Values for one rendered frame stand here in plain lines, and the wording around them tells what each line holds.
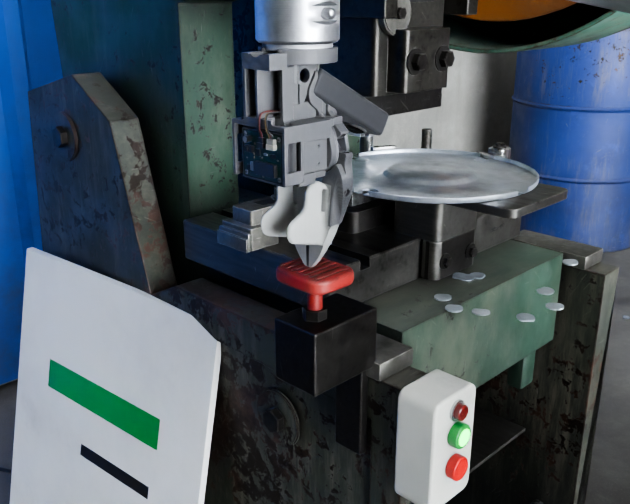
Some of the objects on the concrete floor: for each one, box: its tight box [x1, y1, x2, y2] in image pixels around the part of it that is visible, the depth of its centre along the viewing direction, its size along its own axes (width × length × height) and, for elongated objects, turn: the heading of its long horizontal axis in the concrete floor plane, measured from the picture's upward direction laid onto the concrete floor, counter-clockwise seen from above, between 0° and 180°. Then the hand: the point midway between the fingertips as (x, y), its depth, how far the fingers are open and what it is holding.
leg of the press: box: [28, 72, 427, 504], centre depth 115 cm, size 92×12×90 cm, turn 45°
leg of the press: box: [445, 230, 619, 504], centre depth 150 cm, size 92×12×90 cm, turn 45°
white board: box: [10, 247, 221, 504], centre depth 124 cm, size 14×50×59 cm, turn 50°
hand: (315, 251), depth 75 cm, fingers closed
